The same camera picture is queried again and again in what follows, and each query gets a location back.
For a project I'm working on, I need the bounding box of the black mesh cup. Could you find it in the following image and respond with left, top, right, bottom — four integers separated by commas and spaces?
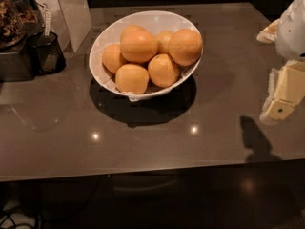
28, 31, 66, 75

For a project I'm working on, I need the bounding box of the white tag in cup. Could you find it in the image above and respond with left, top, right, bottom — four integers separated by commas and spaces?
43, 3, 51, 36

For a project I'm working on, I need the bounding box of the white panel stand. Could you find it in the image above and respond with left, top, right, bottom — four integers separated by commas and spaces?
36, 0, 92, 52

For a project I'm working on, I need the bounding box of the white oval bowl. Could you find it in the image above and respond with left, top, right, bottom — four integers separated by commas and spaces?
89, 10, 201, 102

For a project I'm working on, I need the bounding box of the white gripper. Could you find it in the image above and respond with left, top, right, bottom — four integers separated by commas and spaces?
256, 0, 305, 125

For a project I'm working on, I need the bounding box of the black cable on floor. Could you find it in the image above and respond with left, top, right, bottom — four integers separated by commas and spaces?
0, 207, 44, 229

